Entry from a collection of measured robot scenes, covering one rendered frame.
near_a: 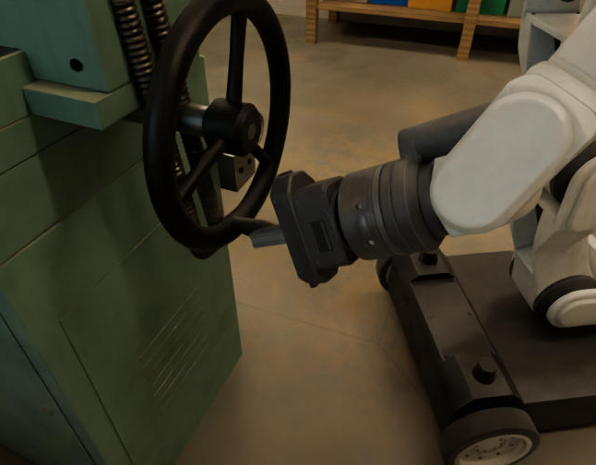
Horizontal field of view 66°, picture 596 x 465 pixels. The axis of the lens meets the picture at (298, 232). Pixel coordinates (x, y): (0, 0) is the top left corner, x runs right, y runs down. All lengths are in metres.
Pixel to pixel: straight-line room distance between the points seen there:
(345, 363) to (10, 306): 0.88
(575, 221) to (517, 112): 0.60
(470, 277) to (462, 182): 0.97
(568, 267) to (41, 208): 0.97
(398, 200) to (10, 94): 0.39
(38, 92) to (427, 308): 0.94
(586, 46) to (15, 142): 0.51
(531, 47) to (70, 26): 0.68
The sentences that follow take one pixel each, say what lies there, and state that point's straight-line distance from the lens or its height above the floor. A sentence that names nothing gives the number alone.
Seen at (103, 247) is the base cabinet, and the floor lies 0.63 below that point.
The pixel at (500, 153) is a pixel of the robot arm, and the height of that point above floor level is 0.89.
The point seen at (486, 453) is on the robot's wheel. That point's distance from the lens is 1.16.
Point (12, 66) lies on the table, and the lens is 0.55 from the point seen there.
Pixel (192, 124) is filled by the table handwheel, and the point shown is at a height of 0.81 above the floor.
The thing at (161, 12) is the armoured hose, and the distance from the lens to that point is 0.53.
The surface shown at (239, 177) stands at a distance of 0.90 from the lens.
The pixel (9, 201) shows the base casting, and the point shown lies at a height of 0.77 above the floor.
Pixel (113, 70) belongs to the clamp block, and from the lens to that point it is 0.50.
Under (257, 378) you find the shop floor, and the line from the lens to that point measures 1.25.
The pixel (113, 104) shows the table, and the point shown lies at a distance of 0.51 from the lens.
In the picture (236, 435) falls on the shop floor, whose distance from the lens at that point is 1.19.
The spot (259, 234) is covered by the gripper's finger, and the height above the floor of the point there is 0.72.
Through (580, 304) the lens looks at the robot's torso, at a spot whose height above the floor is 0.32.
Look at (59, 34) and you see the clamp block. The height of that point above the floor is 0.92.
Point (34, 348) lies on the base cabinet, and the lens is 0.67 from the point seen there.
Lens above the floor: 1.05
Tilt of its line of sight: 40 degrees down
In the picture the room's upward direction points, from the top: straight up
